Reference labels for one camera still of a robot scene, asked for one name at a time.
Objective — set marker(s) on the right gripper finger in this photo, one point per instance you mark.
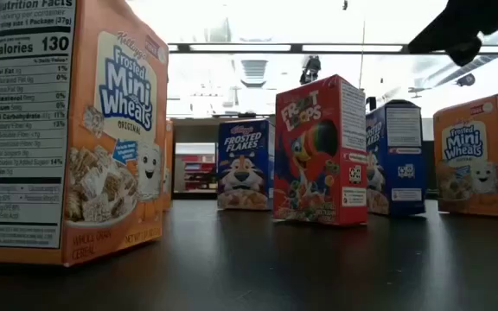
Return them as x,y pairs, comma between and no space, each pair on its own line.
464,51
435,39

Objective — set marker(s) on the orange Mini Wheats cereal box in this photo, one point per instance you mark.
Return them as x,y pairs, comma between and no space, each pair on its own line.
115,129
169,173
469,173

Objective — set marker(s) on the blue Frosted Flakes cereal box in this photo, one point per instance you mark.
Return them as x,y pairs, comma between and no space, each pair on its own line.
242,173
400,173

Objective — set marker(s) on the red Froot Loops cereal box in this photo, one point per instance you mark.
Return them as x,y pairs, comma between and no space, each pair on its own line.
314,151

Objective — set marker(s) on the round dark ceiling fixture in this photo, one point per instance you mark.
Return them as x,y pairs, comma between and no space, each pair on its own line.
466,80

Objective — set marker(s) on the black ceiling-mounted device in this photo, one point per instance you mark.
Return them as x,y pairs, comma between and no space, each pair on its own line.
311,69

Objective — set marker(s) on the grey ceiling vent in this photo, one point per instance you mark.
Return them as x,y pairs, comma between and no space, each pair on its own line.
254,69

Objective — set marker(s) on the red background shelving unit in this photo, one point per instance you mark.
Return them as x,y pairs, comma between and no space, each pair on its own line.
199,168

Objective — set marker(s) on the black overhead frame bar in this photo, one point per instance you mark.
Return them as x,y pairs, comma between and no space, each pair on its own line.
296,47

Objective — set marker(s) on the black table edge rail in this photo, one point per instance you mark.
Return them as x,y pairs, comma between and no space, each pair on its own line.
195,195

